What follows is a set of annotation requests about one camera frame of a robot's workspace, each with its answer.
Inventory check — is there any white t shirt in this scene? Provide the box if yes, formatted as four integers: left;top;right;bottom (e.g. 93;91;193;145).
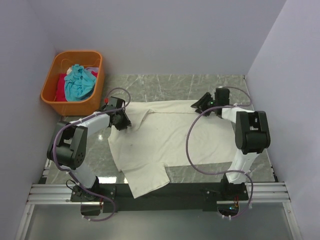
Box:
108;100;237;198

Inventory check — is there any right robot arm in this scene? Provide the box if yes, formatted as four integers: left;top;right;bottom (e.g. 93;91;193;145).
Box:
185;86;271;190

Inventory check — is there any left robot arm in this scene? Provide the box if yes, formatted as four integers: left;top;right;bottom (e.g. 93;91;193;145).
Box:
46;96;131;193

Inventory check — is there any teal t shirt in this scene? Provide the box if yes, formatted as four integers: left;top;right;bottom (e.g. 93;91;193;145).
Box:
64;64;97;102

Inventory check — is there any lavender cloth in basket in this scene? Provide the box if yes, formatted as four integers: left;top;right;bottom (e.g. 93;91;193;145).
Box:
85;67;99;73

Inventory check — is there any orange plastic basket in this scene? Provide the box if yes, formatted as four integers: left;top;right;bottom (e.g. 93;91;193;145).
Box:
40;50;105;116

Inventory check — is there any red t shirt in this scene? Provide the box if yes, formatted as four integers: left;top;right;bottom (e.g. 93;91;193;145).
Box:
55;73;94;102

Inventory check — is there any black base beam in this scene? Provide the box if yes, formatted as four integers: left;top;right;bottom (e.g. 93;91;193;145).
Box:
70;182;251;215

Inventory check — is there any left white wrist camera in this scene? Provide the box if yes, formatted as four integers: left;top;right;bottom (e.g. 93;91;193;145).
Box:
104;98;112;105

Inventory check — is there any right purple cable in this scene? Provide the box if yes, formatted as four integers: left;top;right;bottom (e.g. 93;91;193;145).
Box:
186;85;255;221

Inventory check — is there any purple cable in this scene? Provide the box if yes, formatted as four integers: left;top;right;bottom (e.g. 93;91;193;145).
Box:
186;85;255;221
53;87;132;223

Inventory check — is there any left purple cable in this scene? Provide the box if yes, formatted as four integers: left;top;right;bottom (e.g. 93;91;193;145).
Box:
53;87;132;223

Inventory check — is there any aluminium frame rail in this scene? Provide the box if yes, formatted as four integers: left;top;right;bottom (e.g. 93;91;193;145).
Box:
15;182;302;240

